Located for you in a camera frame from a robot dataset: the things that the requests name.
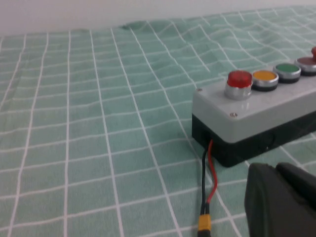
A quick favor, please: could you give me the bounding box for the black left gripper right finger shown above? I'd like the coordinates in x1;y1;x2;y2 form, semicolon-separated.
275;161;316;210

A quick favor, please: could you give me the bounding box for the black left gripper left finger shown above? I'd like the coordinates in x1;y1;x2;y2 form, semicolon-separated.
244;162;316;237

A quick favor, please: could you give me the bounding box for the red illuminated push button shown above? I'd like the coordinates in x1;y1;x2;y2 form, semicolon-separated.
224;71;253;101

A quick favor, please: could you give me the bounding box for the grey and black button box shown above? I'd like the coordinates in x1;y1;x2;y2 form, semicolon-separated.
192;71;316;168

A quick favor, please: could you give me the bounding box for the yellow push button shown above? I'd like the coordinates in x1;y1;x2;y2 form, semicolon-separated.
251;71;279;92

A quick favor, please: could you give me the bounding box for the green push button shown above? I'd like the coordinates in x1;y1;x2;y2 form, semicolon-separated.
273;63;302;84

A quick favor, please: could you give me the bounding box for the dark red push button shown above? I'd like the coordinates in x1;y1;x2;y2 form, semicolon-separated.
295;57;316;77

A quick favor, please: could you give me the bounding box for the yellow plug connector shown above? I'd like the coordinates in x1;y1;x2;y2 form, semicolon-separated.
198;214;212;232

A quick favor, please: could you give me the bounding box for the green checked tablecloth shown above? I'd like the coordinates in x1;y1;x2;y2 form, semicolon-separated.
0;4;316;237

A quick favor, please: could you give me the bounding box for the thin red wire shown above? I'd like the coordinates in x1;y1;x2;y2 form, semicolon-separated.
206;139;218;204

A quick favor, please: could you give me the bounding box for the thin black wire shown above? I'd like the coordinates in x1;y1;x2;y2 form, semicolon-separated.
200;150;207;218

